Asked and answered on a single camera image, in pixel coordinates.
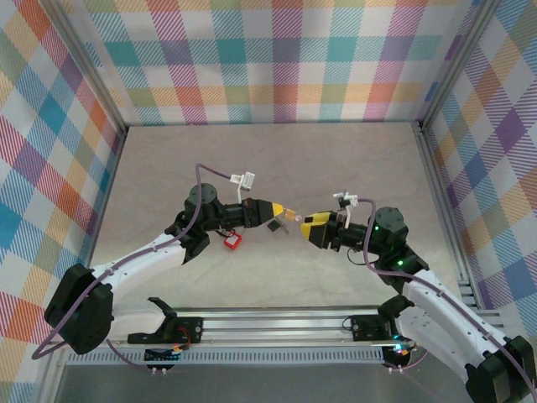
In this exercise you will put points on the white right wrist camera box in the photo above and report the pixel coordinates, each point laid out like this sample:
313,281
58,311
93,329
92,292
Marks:
345,198

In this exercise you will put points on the aluminium side rail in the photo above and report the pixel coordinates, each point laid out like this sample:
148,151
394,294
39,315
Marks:
437,176
117,153

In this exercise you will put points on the black controller board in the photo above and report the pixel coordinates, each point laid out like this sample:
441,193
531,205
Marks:
394,356
161,356

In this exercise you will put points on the aluminium mounting rail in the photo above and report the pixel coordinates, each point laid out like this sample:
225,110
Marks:
272,327

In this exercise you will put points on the black padlock keys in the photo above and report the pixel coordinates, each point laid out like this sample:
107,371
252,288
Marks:
285,228

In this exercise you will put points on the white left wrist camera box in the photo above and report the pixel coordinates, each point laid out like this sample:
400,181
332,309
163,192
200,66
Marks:
245,180

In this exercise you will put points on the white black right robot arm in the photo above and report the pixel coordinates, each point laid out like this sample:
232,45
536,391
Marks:
440,319

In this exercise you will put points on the brass padlock key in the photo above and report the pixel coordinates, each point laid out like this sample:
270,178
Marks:
298,218

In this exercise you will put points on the aluminium frame post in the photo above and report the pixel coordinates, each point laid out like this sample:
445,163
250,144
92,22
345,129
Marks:
456,63
89,63

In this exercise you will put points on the red padlock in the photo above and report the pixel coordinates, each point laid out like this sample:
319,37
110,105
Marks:
233,243

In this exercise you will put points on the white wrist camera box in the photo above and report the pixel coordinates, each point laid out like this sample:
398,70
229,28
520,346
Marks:
245,180
345,198

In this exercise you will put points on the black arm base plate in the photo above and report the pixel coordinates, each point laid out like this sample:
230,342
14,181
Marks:
197,325
365,327

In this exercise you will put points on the black padlock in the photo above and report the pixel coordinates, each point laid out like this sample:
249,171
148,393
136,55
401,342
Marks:
273,225

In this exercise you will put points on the plaid backdrop panel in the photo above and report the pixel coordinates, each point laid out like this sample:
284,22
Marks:
268,63
33,168
503,126

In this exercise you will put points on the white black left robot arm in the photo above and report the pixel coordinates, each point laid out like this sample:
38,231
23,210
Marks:
138,264

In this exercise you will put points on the brass padlock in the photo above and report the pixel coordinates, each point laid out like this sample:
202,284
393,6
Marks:
288,215

